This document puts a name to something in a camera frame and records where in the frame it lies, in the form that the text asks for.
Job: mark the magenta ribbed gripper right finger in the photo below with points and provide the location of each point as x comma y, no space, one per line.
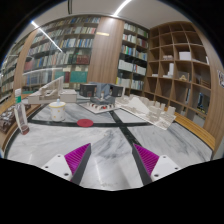
152,167

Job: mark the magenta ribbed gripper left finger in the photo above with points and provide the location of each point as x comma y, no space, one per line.
71,166

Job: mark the clear plastic water bottle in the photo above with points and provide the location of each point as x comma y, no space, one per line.
20,113

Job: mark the red round coaster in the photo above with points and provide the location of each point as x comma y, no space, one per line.
85,123

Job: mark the white terraced model right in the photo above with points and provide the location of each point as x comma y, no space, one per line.
151,111

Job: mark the white mug with dots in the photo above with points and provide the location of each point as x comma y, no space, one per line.
57,110

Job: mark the dark building model centre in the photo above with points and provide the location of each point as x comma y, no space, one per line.
102,96

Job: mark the brown model at left edge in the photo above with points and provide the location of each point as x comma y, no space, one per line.
7,119

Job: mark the wooden cubby shelf right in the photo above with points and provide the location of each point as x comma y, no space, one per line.
178,72

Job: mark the bookshelf with books centre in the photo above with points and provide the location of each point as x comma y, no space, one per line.
132,64

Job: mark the wooden pillar panel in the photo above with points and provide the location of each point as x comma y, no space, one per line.
106,49

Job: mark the glass-front bookshelf left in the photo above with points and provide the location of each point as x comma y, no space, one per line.
61,48

